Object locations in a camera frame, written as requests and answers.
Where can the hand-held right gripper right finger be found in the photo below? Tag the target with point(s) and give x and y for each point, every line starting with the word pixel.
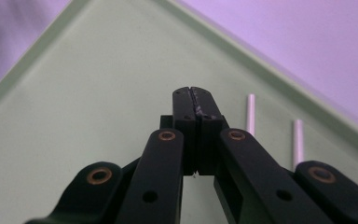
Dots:
pixel 208 140

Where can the white chopstick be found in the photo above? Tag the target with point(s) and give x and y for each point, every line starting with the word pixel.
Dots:
pixel 251 112
pixel 298 140

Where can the light green tray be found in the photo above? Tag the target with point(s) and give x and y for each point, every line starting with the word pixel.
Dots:
pixel 99 93

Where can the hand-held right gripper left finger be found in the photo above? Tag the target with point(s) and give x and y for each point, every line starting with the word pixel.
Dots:
pixel 185 124

